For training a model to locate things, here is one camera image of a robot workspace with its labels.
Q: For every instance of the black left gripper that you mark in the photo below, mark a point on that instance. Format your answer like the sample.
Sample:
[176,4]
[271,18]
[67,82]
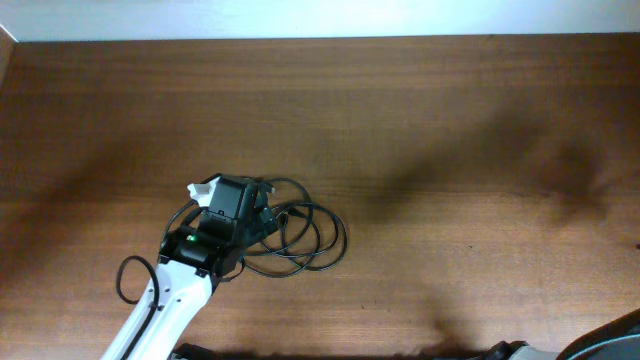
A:
[258,229]

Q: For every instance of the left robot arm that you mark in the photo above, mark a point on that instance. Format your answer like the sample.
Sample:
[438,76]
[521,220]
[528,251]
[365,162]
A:
[201,246]

